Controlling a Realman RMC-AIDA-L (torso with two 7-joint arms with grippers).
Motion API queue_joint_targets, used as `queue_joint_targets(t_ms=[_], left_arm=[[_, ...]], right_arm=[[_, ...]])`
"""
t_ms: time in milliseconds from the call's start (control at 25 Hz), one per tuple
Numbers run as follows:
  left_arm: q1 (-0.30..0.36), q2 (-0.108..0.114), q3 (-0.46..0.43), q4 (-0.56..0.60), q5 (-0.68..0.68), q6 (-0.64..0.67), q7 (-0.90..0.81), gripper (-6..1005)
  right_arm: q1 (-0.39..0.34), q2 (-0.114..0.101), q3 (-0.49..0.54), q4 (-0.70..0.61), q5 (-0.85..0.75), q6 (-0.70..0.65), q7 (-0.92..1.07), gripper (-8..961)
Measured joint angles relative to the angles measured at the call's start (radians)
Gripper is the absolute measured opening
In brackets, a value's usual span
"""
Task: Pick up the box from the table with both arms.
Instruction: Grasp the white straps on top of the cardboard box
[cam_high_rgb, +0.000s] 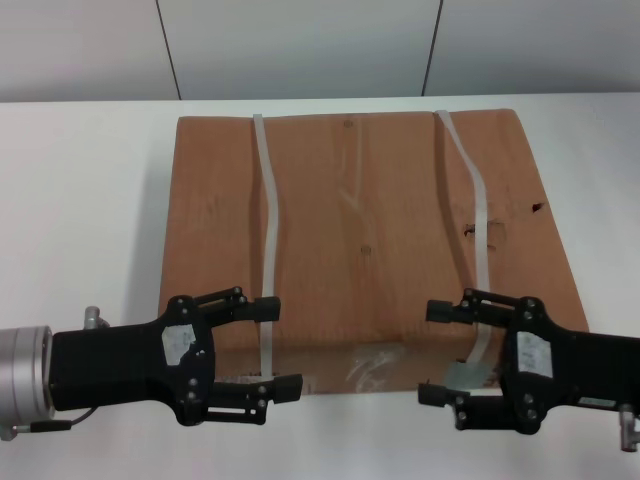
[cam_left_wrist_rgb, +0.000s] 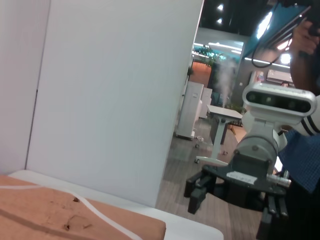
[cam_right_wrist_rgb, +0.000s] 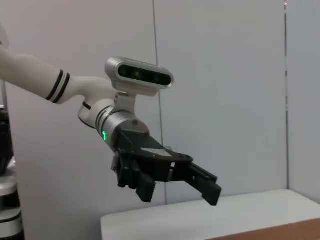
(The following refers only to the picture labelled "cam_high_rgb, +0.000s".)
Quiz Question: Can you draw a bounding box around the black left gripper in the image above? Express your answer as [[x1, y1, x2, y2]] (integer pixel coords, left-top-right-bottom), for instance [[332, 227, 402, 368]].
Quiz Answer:
[[48, 285, 304, 428]]

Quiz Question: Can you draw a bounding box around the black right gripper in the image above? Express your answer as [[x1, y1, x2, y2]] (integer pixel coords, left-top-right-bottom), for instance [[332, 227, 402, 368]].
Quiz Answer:
[[417, 286, 640, 435]]

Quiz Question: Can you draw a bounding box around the white plastic packing strap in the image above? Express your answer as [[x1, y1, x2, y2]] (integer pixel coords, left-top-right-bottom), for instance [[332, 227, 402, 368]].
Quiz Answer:
[[433, 109, 497, 369], [251, 113, 282, 384]]

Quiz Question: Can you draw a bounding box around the brown cardboard box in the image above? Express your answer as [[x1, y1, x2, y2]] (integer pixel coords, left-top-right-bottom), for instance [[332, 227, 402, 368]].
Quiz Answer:
[[160, 108, 589, 396]]

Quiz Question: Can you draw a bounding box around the grey tape patch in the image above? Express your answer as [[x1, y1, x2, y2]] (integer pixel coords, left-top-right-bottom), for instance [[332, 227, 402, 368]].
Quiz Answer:
[[443, 360, 493, 389]]

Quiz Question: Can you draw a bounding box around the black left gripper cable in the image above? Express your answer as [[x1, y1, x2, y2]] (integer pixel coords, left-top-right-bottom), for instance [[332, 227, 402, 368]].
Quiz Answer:
[[28, 406, 97, 432]]

